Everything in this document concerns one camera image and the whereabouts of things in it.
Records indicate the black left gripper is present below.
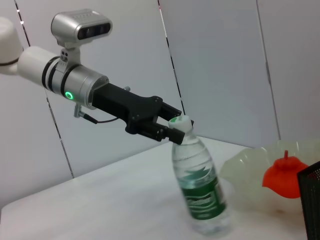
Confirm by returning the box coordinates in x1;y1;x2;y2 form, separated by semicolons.
91;82;195;145

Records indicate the water bottle with green label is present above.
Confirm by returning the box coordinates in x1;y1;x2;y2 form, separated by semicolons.
167;114;232;237

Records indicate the orange fruit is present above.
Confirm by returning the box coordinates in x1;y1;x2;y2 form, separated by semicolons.
262;149;310;200

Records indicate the green glass fruit plate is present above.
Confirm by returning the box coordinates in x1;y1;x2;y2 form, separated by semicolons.
219;139;320;218

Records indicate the black mesh pen holder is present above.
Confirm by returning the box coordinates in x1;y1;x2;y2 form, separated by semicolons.
296;161;320;240

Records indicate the left arm cable with connector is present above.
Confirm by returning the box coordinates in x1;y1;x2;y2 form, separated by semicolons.
73;86;131;125

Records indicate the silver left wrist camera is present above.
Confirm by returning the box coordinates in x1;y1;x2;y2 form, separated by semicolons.
51;8;113;70

